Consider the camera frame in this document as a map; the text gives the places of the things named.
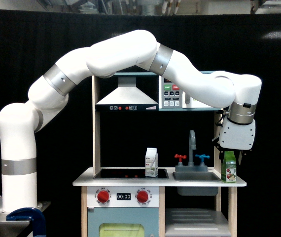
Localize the silver range hood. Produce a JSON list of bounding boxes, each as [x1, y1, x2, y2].
[[95, 77, 159, 112]]

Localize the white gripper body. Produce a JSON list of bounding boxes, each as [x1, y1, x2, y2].
[[219, 118, 255, 150]]

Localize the black toy stovetop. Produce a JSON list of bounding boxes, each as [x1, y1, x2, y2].
[[94, 168, 168, 179]]

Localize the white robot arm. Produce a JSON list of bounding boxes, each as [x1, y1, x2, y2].
[[0, 30, 262, 213]]

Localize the toy microwave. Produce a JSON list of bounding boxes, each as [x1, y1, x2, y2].
[[159, 76, 216, 111]]

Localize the grey toy sink basin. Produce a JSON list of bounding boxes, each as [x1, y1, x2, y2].
[[173, 172, 220, 196]]

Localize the grey toy faucet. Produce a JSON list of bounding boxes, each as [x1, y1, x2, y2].
[[175, 130, 208, 172]]

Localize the right red oven knob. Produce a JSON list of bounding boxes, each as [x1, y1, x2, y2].
[[136, 190, 149, 203]]

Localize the red oven knob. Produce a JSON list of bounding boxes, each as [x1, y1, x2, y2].
[[136, 190, 149, 203], [97, 190, 109, 203]]

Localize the green juice carton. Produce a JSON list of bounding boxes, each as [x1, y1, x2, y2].
[[221, 151, 237, 183]]

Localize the blue toy oven door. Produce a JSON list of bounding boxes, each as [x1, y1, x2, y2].
[[88, 207, 159, 237]]

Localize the blue clamp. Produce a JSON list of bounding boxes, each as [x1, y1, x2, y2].
[[6, 207, 47, 237]]

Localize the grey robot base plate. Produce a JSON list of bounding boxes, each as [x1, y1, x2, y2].
[[0, 201, 52, 229]]

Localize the white milk carton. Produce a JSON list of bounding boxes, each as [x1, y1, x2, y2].
[[145, 148, 158, 177]]

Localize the left red oven knob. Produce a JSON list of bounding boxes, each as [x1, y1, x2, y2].
[[97, 190, 109, 203]]

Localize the grey lower shelf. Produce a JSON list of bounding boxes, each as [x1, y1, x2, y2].
[[165, 208, 231, 237]]

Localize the red tap handle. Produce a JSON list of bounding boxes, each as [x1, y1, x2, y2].
[[174, 154, 187, 166]]

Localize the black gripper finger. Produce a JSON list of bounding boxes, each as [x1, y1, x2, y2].
[[238, 149, 252, 165], [212, 136, 225, 163]]

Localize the blue tap handle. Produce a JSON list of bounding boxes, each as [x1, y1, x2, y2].
[[195, 154, 210, 166]]

